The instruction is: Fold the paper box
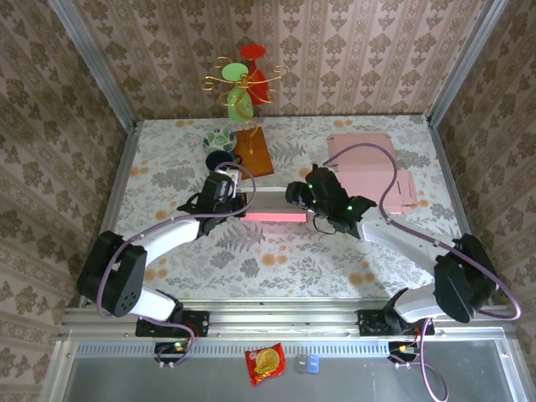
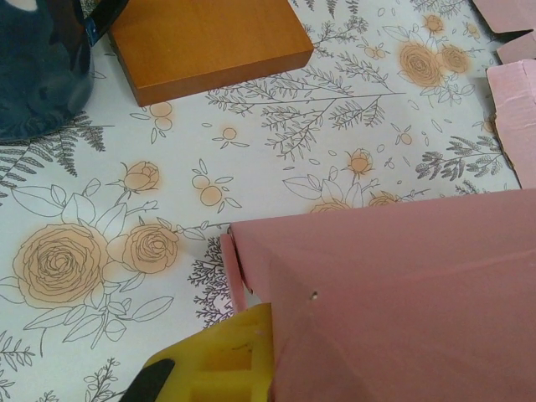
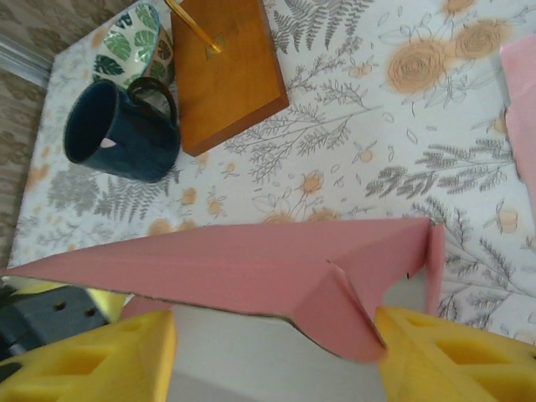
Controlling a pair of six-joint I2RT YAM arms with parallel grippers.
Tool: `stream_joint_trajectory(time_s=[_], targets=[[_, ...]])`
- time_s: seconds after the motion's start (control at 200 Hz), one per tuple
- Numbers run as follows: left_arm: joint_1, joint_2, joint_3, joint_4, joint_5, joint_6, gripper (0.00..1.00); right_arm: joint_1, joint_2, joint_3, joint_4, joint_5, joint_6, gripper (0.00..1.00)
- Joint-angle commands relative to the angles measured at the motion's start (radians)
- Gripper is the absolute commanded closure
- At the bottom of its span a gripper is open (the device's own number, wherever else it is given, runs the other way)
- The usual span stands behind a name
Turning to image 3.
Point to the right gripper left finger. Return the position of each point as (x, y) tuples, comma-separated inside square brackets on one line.
[(84, 368)]

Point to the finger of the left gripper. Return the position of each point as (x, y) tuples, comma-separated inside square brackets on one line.
[(46, 314)]

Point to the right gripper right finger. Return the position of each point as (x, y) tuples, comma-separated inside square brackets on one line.
[(460, 368)]

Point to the aluminium frame post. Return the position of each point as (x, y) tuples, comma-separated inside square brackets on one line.
[(21, 56)]

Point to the leaf pattern bowl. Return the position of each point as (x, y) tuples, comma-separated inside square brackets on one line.
[(125, 46)]

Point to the pink paper box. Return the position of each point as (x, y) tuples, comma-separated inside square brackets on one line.
[(523, 104), (251, 268)]

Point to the floral table mat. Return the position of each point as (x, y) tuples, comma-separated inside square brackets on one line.
[(335, 167)]

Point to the dark blue mug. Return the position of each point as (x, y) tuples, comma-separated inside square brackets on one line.
[(138, 146)]

